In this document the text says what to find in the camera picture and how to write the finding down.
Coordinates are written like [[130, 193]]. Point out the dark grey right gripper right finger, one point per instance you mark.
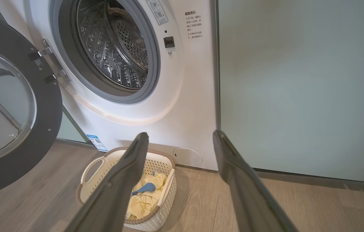
[[249, 199]]

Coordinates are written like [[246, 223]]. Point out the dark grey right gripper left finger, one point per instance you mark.
[[114, 193]]

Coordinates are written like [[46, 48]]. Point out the blue garment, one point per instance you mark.
[[148, 187]]

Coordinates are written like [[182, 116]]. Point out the dark grey round washer door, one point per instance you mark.
[[45, 129]]

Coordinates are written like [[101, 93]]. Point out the white front-load washing machine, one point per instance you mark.
[[185, 96]]

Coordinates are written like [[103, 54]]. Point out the stainless steel washing machine drum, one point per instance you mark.
[[117, 48]]

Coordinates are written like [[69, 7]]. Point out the chrome door hinge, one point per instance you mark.
[[51, 59]]

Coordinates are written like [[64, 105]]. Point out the blue white energy label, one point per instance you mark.
[[97, 143]]

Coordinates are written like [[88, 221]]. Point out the cream perforated laundry basket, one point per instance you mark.
[[159, 164]]

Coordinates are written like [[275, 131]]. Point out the dark cabinet plinth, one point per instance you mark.
[[313, 180]]

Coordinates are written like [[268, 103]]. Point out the round white filter cover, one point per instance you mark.
[[188, 157]]

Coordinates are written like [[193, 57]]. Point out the pale green wide cabinet panel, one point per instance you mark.
[[297, 80]]

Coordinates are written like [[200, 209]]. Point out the grey warning icon sticker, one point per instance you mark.
[[157, 11]]

